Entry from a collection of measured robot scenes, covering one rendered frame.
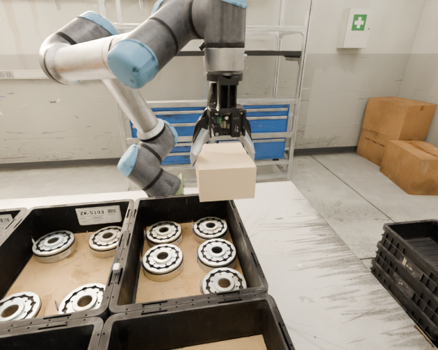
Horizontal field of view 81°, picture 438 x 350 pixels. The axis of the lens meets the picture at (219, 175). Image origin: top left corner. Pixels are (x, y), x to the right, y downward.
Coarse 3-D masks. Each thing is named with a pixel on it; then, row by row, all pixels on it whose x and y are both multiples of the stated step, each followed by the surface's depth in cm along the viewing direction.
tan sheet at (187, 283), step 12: (228, 228) 82; (192, 240) 77; (228, 240) 77; (144, 252) 73; (192, 252) 73; (192, 264) 69; (144, 276) 65; (180, 276) 65; (192, 276) 65; (204, 276) 65; (144, 288) 62; (156, 288) 62; (168, 288) 62; (180, 288) 62; (192, 288) 62; (144, 300) 59; (156, 300) 59
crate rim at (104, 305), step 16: (32, 208) 75; (48, 208) 76; (128, 208) 75; (16, 224) 68; (128, 224) 68; (0, 240) 62; (112, 288) 50; (16, 320) 44; (32, 320) 44; (48, 320) 44; (64, 320) 44
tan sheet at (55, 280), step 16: (80, 240) 77; (32, 256) 71; (80, 256) 71; (112, 256) 71; (32, 272) 66; (48, 272) 66; (64, 272) 66; (80, 272) 66; (96, 272) 66; (16, 288) 62; (32, 288) 62; (48, 288) 62; (64, 288) 62; (48, 304) 58
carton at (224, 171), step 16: (208, 144) 66; (224, 144) 66; (240, 144) 66; (208, 160) 56; (224, 160) 56; (240, 160) 56; (208, 176) 53; (224, 176) 53; (240, 176) 54; (208, 192) 54; (224, 192) 55; (240, 192) 56
